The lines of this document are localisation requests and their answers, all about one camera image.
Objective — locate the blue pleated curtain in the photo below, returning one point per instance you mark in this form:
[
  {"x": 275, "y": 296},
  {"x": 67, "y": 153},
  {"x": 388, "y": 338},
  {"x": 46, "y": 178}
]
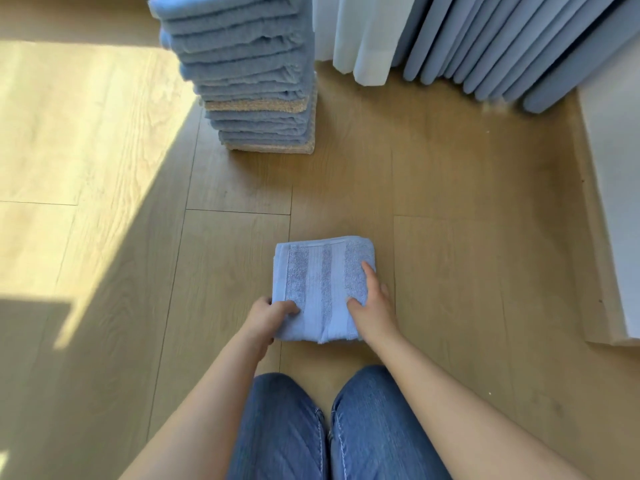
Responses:
[{"x": 510, "y": 44}]

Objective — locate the person's right hand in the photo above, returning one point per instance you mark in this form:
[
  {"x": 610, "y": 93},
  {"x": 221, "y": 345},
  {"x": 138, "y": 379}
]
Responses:
[{"x": 376, "y": 314}]

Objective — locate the white sheer curtain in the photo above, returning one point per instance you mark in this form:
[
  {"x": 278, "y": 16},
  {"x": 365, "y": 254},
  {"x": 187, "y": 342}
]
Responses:
[{"x": 360, "y": 29}]

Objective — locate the person's right forearm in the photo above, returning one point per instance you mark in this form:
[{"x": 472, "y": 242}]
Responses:
[{"x": 460, "y": 414}]

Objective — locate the stack of folded blue towels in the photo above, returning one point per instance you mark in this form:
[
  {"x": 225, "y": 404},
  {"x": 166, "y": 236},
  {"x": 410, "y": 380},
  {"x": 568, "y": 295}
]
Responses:
[{"x": 240, "y": 49}]

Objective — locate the person's right middle finger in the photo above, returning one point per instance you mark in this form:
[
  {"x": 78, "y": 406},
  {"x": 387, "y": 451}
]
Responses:
[{"x": 384, "y": 291}]

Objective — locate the person's left hand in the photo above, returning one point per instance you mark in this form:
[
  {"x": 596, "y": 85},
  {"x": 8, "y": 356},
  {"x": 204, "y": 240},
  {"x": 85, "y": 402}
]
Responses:
[{"x": 262, "y": 323}]

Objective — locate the blue striped hand towel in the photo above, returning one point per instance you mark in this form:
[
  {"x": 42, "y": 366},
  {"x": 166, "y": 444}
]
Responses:
[{"x": 320, "y": 289}]

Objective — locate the person's left forearm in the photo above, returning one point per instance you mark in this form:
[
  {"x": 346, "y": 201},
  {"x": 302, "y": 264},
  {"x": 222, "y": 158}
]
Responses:
[{"x": 200, "y": 419}]

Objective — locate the person's right thumb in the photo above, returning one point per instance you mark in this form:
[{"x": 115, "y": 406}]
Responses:
[{"x": 357, "y": 308}]

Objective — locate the person's left thumb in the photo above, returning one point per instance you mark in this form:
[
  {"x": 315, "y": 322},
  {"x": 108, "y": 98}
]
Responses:
[{"x": 286, "y": 308}]

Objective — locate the person's blue jeans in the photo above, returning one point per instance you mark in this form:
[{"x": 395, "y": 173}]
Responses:
[{"x": 370, "y": 434}]

